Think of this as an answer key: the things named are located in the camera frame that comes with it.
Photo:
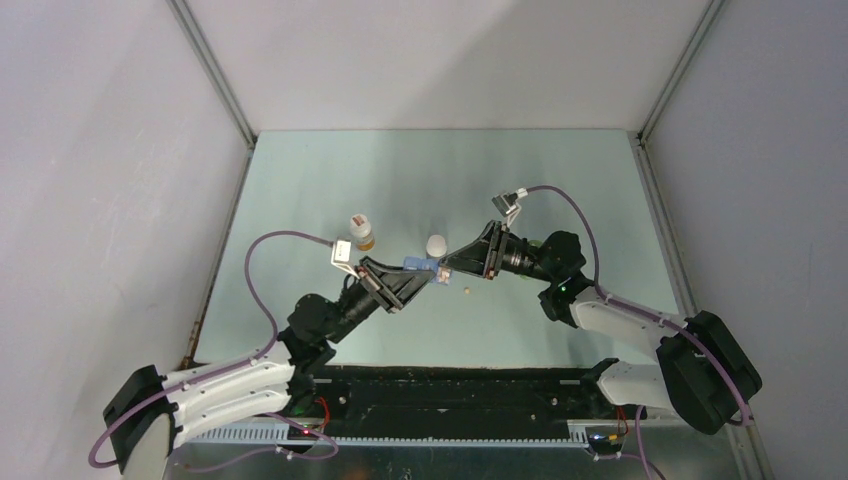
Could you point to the left control board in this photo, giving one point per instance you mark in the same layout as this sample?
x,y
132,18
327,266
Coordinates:
x,y
306,433

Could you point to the white bottle orange label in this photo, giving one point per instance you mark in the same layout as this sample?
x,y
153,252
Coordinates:
x,y
362,232

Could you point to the control board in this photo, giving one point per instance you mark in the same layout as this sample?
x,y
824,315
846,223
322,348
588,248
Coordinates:
x,y
306,433
605,439

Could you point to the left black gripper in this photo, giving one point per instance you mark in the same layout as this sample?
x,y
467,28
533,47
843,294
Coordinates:
x,y
407,283

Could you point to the white pill bottle blue label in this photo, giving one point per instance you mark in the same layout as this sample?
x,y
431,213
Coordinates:
x,y
436,246

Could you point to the right aluminium frame post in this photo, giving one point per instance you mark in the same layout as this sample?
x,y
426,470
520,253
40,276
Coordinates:
x,y
681,66

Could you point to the right control board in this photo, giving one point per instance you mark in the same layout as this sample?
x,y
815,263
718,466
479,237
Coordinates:
x,y
605,439

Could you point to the left aluminium frame post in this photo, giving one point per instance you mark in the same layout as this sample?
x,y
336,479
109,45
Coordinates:
x,y
200,45

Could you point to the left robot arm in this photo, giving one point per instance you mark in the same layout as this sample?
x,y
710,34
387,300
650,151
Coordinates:
x,y
154,413

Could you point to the blue pill organizer box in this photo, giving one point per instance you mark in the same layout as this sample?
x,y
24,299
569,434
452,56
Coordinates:
x,y
442,275

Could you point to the aluminium frame post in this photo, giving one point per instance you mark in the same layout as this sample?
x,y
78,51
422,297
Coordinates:
x,y
681,66
200,45

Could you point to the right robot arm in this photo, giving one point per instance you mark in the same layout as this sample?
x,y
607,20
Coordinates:
x,y
695,368

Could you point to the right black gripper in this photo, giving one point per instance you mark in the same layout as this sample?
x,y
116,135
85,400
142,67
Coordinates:
x,y
484,256

